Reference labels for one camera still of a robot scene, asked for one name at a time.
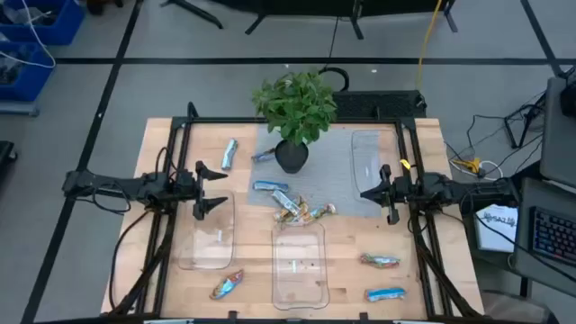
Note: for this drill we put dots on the grey desk surface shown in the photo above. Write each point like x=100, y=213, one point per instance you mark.
x=558, y=135

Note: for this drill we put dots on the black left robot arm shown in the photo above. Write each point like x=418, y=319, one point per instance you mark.
x=112, y=185

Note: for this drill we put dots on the black desk device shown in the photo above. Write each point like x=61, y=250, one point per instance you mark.
x=569, y=96

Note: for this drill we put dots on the black perforated computer case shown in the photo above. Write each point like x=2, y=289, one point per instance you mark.
x=378, y=104

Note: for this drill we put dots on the red green granola bar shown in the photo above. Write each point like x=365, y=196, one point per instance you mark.
x=380, y=260

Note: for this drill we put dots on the green plant in black pot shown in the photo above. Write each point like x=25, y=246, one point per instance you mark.
x=292, y=157

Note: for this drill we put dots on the grey keyboard tray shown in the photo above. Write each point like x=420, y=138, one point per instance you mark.
x=524, y=252

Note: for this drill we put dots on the black keyboard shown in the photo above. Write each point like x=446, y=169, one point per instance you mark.
x=555, y=236

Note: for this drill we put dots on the blue orange granola bar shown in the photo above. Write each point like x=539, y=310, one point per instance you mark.
x=285, y=202
x=323, y=210
x=302, y=208
x=294, y=215

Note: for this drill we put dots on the light blue red granola bar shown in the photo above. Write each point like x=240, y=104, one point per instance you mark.
x=385, y=294

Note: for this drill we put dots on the black partition on stands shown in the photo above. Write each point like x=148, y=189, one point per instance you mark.
x=315, y=5

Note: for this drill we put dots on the black aluminium table frame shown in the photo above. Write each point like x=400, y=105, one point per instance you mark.
x=216, y=120

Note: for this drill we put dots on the silver blue granola bar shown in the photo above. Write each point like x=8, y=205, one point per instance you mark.
x=229, y=154

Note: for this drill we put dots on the yellow tape tag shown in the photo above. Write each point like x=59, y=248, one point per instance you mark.
x=405, y=164

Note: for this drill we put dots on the dark blue granola bar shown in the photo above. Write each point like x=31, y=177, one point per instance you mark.
x=263, y=156

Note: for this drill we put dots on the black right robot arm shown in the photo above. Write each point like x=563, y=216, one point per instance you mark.
x=468, y=191

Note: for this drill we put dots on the grey woven placemat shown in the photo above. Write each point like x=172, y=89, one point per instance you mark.
x=333, y=180

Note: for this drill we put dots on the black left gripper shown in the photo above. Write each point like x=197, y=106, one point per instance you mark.
x=186, y=189

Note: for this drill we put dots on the white printed paper box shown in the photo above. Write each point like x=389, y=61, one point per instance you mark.
x=497, y=225

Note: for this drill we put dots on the clear plastic bin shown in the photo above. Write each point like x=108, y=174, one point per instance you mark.
x=299, y=270
x=366, y=153
x=207, y=243

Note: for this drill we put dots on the silver aluminium bracket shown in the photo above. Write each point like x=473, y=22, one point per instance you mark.
x=168, y=321
x=411, y=321

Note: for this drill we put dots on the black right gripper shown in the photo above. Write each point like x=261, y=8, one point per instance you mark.
x=402, y=191

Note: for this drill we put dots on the blue white granola bar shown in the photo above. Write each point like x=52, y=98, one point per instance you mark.
x=271, y=186

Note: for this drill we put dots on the blue storage crate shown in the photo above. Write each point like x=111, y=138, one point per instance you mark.
x=33, y=76
x=58, y=27

